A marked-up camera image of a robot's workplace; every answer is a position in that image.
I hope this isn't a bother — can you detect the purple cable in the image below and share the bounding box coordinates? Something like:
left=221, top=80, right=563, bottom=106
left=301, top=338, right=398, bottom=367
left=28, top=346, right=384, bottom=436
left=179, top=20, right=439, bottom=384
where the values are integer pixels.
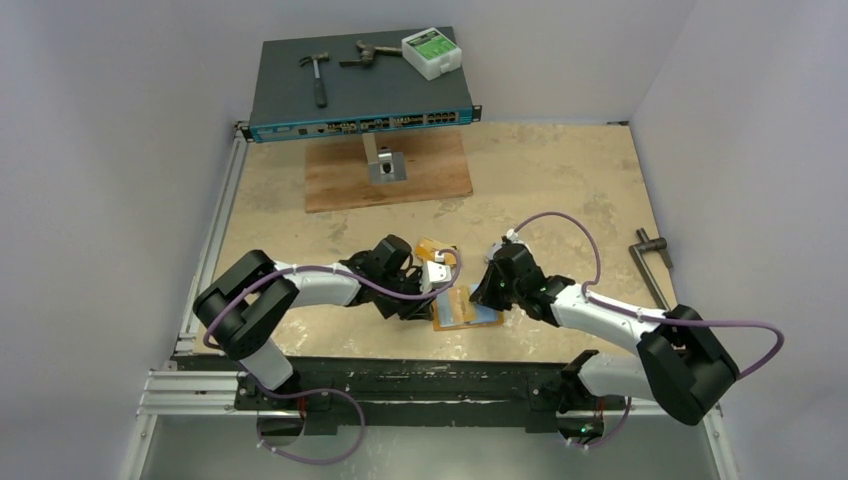
left=506, top=211, right=786, bottom=452
left=201, top=248, right=464, bottom=465

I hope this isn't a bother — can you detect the wooden board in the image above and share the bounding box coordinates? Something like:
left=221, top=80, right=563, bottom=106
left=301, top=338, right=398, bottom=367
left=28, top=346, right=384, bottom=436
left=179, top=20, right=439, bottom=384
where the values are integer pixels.
left=305, top=129, right=473, bottom=213

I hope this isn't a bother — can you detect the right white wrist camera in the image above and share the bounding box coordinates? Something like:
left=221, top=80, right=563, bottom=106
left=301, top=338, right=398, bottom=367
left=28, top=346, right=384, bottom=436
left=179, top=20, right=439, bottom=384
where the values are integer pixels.
left=500, top=228, right=526, bottom=248

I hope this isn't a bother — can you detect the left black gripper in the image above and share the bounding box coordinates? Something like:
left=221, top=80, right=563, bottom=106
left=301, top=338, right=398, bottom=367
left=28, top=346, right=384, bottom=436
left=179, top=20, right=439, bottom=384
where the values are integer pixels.
left=379, top=267, right=436, bottom=320

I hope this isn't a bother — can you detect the blue network switch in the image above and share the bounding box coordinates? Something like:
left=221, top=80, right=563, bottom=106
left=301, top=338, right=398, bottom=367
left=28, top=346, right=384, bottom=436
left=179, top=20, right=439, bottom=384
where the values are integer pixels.
left=240, top=30, right=482, bottom=143

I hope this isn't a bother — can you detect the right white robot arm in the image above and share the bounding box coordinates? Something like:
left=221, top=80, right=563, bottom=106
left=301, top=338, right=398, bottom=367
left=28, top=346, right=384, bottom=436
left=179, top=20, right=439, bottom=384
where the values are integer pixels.
left=470, top=243, right=741, bottom=426

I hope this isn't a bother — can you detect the metal post bracket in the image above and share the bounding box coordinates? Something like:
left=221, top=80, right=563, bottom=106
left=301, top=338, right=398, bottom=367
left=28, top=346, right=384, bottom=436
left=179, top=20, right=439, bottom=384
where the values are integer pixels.
left=362, top=133, right=407, bottom=185

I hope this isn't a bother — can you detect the white green electrical box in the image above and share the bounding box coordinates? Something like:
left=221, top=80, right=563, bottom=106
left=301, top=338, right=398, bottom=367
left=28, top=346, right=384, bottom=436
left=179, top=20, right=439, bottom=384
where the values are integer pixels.
left=401, top=28, right=462, bottom=81

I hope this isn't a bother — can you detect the aluminium frame rail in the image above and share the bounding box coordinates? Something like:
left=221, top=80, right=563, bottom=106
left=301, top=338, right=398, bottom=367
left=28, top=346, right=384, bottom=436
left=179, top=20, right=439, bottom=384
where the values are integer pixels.
left=135, top=129, right=723, bottom=419

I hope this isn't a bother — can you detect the single gold card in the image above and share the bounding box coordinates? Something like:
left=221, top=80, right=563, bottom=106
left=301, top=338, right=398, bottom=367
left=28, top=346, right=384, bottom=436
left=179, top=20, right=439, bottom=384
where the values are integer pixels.
left=447, top=286, right=476, bottom=323

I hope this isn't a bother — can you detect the orange leather card holder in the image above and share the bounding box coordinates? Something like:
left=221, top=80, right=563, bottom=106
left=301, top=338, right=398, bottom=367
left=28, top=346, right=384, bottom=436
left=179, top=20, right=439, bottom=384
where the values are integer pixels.
left=432, top=284, right=504, bottom=331

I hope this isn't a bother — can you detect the grey metal crank handle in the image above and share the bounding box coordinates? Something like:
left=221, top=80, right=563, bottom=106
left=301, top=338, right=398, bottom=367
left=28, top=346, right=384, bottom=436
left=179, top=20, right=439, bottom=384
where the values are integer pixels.
left=628, top=228, right=673, bottom=311

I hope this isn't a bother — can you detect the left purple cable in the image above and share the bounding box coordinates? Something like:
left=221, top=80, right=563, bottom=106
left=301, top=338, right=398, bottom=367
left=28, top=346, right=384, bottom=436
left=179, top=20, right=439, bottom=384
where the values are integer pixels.
left=201, top=248, right=464, bottom=465

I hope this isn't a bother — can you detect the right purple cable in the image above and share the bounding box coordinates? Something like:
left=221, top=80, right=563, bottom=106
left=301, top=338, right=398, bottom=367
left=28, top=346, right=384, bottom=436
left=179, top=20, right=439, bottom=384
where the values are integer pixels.
left=506, top=211, right=786, bottom=452

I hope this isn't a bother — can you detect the claw hammer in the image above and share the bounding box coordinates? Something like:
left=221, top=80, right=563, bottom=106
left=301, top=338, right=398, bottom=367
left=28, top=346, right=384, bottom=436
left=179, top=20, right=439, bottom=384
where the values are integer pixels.
left=298, top=52, right=330, bottom=109

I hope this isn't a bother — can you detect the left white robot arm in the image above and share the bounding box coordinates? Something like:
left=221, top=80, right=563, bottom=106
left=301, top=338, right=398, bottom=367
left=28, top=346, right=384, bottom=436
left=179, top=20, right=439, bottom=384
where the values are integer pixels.
left=192, top=235, right=454, bottom=409

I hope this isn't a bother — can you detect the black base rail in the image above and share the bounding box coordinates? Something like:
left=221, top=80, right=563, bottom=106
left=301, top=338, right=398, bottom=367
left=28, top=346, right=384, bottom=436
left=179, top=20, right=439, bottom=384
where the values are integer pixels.
left=172, top=354, right=627, bottom=439

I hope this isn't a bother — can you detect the rusty pliers tool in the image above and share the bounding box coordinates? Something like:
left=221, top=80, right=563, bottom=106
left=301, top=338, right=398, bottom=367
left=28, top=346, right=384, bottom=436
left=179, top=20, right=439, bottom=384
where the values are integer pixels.
left=338, top=40, right=403, bottom=68

